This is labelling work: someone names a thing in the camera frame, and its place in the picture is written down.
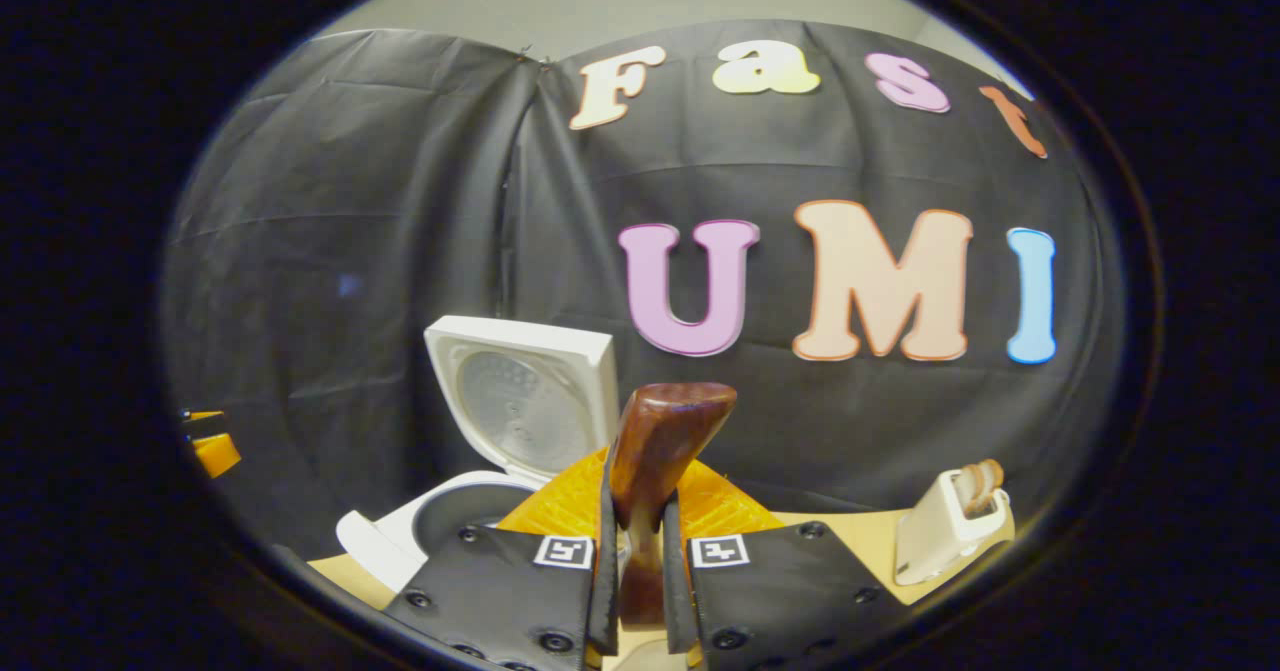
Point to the cream toaster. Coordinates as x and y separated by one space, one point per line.
935 541

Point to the brown toast slice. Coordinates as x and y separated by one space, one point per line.
990 476
968 491

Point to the white rice cooker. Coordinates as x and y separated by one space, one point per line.
525 401

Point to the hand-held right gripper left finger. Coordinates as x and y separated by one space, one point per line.
607 581

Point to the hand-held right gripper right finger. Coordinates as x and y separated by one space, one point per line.
672 581

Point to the brown wooden spoon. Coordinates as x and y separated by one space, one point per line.
660 441

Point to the black backdrop cloth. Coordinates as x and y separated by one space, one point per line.
380 251

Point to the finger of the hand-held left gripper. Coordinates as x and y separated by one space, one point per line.
218 454

